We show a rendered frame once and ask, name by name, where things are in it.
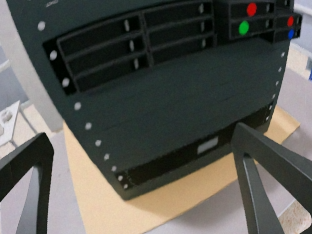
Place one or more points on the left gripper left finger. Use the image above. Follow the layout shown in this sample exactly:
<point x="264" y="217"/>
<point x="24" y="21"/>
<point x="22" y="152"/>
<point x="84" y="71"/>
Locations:
<point x="37" y="152"/>

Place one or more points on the tan flat board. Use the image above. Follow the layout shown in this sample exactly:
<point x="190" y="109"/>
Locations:
<point x="103" y="213"/>

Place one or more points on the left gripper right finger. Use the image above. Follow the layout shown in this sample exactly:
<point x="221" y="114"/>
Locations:
<point x="291" y="170"/>

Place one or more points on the black server rack frame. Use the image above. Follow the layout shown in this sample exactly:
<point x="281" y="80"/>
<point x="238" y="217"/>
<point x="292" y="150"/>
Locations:
<point x="154" y="129"/>

